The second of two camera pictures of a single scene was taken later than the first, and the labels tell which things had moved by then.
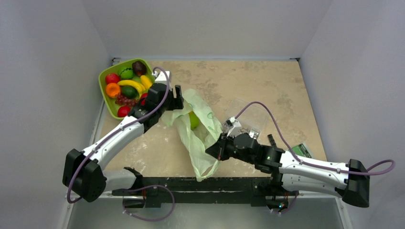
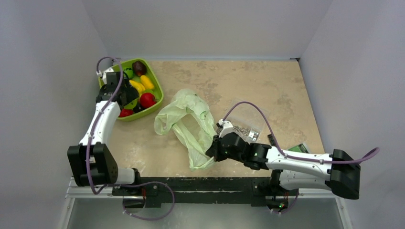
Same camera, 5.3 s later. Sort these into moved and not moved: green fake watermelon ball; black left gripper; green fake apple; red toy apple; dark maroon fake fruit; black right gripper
Moved: green fake apple; black left gripper
Not moved: dark maroon fake fruit; black right gripper; red toy apple; green fake watermelon ball
